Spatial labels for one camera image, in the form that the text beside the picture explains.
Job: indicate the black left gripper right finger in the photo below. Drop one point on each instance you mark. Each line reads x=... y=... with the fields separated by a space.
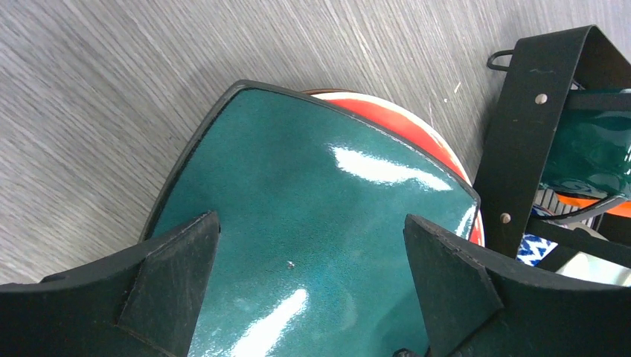
x=477 y=302

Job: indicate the teal square plate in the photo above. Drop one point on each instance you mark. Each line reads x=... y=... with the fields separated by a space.
x=312 y=200

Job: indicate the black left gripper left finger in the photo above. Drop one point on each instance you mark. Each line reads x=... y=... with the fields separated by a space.
x=142 y=301

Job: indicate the red round plate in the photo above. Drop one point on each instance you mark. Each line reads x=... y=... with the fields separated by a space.
x=404 y=128

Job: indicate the dark green mug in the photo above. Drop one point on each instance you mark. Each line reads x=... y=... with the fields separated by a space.
x=590 y=154

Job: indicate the black wire dish rack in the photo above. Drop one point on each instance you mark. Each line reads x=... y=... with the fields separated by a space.
x=575 y=68

